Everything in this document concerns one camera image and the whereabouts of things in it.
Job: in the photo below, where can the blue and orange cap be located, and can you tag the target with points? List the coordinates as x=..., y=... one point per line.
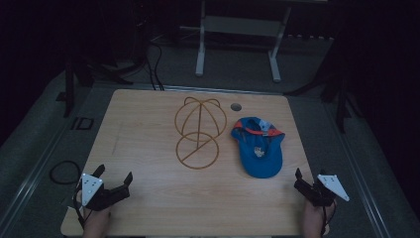
x=261, y=155

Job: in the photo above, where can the white metal frame stand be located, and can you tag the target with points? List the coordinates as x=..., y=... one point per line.
x=244, y=26

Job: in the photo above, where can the round grey table grommet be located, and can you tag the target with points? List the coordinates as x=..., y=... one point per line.
x=236, y=106

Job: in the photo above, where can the black tripod stand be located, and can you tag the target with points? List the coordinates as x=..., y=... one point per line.
x=340, y=99
x=69, y=89

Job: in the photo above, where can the person's left hand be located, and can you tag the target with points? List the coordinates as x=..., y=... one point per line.
x=97, y=218

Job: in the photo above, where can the person's right hand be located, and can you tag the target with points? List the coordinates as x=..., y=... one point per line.
x=313, y=214

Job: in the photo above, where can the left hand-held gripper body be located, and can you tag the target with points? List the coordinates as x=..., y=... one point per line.
x=90, y=190

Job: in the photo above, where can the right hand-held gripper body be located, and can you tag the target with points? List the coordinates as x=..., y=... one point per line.
x=332, y=185

